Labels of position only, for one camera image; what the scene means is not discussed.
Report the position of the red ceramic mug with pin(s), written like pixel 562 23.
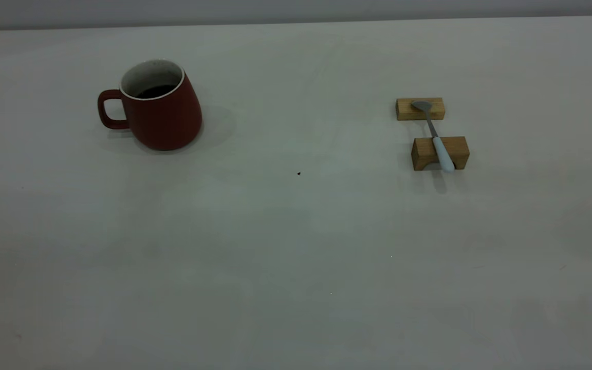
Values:
pixel 167 121

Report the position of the flat wooden block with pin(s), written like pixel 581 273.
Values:
pixel 406 110

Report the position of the arched wooden block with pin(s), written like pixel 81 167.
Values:
pixel 458 151

